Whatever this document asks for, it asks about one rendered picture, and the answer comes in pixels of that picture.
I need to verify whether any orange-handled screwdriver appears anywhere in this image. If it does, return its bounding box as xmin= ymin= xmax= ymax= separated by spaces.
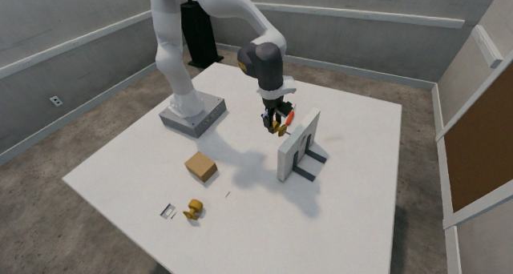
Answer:
xmin=285 ymin=108 xmax=294 ymax=126

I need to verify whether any brown cardboard box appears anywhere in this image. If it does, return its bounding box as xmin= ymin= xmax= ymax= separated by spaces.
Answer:
xmin=184 ymin=151 xmax=218 ymax=183

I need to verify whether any brass door knob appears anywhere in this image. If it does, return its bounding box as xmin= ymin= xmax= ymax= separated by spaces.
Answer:
xmin=183 ymin=199 xmax=204 ymax=220
xmin=273 ymin=120 xmax=291 ymax=137

